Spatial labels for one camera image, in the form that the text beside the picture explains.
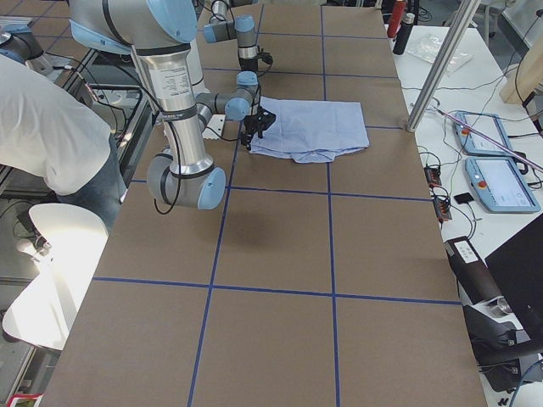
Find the light blue striped shirt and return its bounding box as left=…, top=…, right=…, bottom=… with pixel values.
left=250, top=98, right=370, bottom=164

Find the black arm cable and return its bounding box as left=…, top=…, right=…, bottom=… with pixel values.
left=204, top=84, right=262, bottom=142

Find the blue teach pendant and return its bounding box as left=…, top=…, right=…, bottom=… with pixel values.
left=453, top=111, right=512, bottom=156
left=464, top=157, right=541, bottom=214

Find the lower blue teach pendant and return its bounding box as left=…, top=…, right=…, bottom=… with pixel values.
left=464, top=157, right=541, bottom=214

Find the upper blue teach pendant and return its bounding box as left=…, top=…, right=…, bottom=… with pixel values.
left=453, top=111, right=512, bottom=156

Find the white round stool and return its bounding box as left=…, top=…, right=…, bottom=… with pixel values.
left=2, top=203, right=108, bottom=351

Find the red water bottle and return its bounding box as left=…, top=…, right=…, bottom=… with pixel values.
left=387, top=0, right=406, bottom=39

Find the black water bottle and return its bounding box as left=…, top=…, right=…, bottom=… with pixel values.
left=392, top=13, right=416, bottom=55

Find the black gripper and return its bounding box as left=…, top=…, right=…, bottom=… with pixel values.
left=239, top=108, right=277, bottom=152
left=238, top=47, right=273, bottom=72

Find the aluminium frame post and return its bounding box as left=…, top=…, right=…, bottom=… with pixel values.
left=406, top=0, right=480, bottom=133

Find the black monitor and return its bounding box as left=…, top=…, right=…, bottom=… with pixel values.
left=485, top=216, right=542, bottom=337

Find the person in white shirt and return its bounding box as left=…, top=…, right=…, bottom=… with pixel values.
left=1, top=56, right=127, bottom=229

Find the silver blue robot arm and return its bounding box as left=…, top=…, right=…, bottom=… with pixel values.
left=69, top=1, right=276, bottom=210
left=203, top=1, right=273, bottom=75

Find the clear plastic bag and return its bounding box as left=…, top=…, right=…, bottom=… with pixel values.
left=407, top=34, right=474, bottom=75

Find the black labelled box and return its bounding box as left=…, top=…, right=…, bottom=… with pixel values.
left=444, top=237, right=502, bottom=304

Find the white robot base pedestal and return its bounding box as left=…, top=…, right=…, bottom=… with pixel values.
left=173, top=0, right=227, bottom=141

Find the reacher grabber stick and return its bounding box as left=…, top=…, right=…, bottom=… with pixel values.
left=435, top=108, right=543, bottom=172

